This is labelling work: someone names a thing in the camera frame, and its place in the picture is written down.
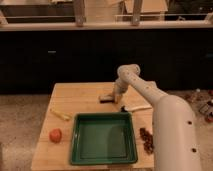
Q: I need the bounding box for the yellow stick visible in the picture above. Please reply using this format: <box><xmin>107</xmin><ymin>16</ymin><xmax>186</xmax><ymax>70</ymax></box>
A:
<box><xmin>50</xmin><ymin>109</ymin><xmax>71</xmax><ymax>121</ymax></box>

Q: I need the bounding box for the metal post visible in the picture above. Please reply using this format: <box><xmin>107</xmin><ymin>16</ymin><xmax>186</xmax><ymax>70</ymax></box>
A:
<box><xmin>73</xmin><ymin>0</ymin><xmax>86</xmax><ymax>27</ymax></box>
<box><xmin>131</xmin><ymin>0</ymin><xmax>143</xmax><ymax>26</ymax></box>

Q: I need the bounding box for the green square tray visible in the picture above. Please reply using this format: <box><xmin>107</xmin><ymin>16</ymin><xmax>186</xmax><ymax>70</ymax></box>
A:
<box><xmin>69</xmin><ymin>112</ymin><xmax>138</xmax><ymax>166</ymax></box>

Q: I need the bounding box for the wooden table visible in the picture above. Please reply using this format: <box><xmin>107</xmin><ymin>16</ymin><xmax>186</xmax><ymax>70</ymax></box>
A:
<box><xmin>31</xmin><ymin>82</ymin><xmax>154</xmax><ymax>171</ymax></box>

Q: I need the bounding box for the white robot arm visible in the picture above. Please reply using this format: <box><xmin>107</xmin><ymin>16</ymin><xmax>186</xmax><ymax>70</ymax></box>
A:
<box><xmin>113</xmin><ymin>64</ymin><xmax>202</xmax><ymax>171</ymax></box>

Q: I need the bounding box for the dark grape bunch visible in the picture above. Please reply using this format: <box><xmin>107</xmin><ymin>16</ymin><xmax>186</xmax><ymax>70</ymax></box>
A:
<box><xmin>140</xmin><ymin>127</ymin><xmax>154</xmax><ymax>155</ymax></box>

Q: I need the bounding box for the cardboard box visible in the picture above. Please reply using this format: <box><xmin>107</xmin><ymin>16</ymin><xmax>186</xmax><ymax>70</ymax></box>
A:
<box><xmin>125</xmin><ymin>0</ymin><xmax>168</xmax><ymax>13</ymax></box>

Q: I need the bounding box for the left metal post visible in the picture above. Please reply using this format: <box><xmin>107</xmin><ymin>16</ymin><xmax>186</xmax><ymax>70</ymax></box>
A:
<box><xmin>73</xmin><ymin>0</ymin><xmax>86</xmax><ymax>27</ymax></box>

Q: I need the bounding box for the orange tomato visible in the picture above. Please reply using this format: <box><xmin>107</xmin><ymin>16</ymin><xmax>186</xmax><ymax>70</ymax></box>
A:
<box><xmin>49</xmin><ymin>128</ymin><xmax>62</xmax><ymax>143</ymax></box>

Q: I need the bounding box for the right metal post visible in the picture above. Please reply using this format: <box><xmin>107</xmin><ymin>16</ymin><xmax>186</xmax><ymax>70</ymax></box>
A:
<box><xmin>131</xmin><ymin>0</ymin><xmax>143</xmax><ymax>26</ymax></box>

